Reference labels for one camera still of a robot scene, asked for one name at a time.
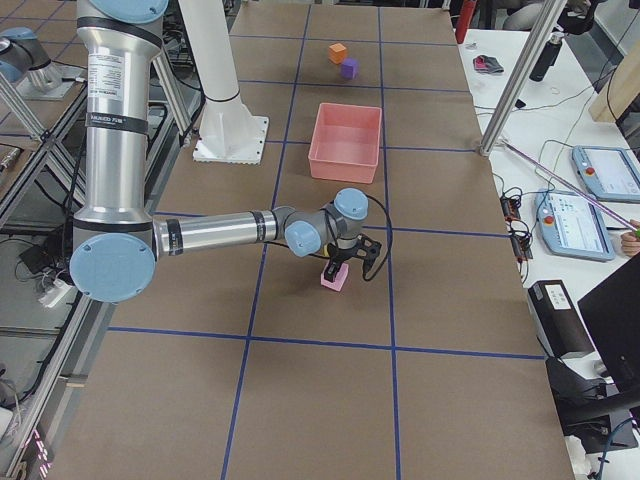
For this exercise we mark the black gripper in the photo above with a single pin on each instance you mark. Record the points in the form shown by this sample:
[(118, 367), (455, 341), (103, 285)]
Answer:
[(340, 258)]

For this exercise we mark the light pink foam block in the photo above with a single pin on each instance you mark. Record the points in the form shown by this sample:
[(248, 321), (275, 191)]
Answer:
[(339, 279)]

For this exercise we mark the purple foam block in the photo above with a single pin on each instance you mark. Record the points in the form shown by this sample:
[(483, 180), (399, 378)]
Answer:
[(349, 68)]

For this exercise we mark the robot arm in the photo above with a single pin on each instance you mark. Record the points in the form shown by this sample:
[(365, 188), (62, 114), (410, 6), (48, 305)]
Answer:
[(26, 64), (116, 241)]

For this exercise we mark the pink plastic bin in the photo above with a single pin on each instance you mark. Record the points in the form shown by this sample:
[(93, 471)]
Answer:
[(345, 143)]

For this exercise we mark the person hand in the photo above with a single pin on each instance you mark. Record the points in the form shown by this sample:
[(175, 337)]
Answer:
[(629, 241)]

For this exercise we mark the red circuit board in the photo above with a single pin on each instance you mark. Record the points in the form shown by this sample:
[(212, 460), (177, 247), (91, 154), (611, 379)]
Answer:
[(519, 232)]

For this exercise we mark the orange foam block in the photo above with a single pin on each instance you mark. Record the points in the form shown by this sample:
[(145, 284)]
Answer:
[(337, 53)]

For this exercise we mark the black box device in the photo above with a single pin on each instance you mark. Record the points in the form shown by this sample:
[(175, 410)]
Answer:
[(560, 328)]

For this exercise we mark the near teach pendant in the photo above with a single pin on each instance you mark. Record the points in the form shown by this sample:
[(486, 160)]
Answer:
[(571, 227)]

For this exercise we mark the teach pendant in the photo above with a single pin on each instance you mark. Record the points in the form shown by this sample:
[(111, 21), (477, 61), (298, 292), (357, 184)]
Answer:
[(610, 174), (571, 227)]

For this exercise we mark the grey pink cloth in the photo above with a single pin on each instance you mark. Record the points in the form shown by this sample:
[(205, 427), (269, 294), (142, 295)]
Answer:
[(484, 64)]

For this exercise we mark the white power strip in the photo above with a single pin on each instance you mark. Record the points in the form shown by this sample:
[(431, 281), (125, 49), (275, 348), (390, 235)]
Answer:
[(54, 294)]

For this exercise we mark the black monitor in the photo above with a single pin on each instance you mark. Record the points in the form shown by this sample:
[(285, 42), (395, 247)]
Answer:
[(611, 314)]

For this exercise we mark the far teach pendant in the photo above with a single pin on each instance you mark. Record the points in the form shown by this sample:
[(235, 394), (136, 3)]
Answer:
[(610, 174)]

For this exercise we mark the black water bottle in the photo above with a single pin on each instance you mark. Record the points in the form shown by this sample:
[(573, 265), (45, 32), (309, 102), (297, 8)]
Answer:
[(547, 57)]

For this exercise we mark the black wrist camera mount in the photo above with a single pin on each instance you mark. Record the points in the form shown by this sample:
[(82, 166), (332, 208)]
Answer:
[(368, 252)]

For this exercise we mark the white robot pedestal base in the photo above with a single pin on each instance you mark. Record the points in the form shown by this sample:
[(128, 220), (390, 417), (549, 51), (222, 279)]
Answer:
[(228, 132)]

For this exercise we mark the aluminium frame post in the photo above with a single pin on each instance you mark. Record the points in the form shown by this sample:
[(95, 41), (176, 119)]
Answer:
[(550, 12)]

